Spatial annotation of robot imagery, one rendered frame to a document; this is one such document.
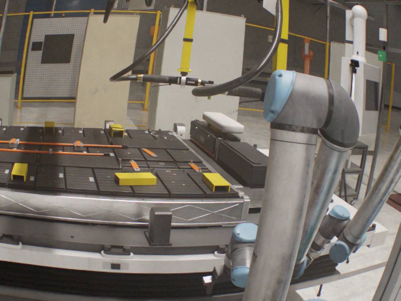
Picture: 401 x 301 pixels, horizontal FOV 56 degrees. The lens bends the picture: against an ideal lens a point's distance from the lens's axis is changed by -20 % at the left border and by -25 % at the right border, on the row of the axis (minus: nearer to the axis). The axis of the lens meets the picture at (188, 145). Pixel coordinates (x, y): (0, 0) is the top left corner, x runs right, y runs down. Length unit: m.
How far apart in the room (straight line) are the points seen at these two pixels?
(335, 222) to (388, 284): 0.69
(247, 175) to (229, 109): 4.86
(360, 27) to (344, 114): 3.91
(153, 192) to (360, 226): 0.88
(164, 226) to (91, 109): 4.98
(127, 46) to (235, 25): 1.64
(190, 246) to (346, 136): 0.88
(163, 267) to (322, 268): 1.11
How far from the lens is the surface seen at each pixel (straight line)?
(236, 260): 1.32
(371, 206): 1.44
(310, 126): 0.94
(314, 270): 2.45
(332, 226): 1.66
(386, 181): 1.41
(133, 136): 2.73
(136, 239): 1.69
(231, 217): 1.89
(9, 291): 2.09
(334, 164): 1.06
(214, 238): 1.77
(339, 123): 0.98
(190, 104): 6.68
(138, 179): 1.88
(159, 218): 1.61
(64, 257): 1.60
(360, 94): 4.54
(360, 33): 4.85
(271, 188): 0.95
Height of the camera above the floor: 1.60
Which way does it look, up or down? 13 degrees down
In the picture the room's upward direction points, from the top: 6 degrees clockwise
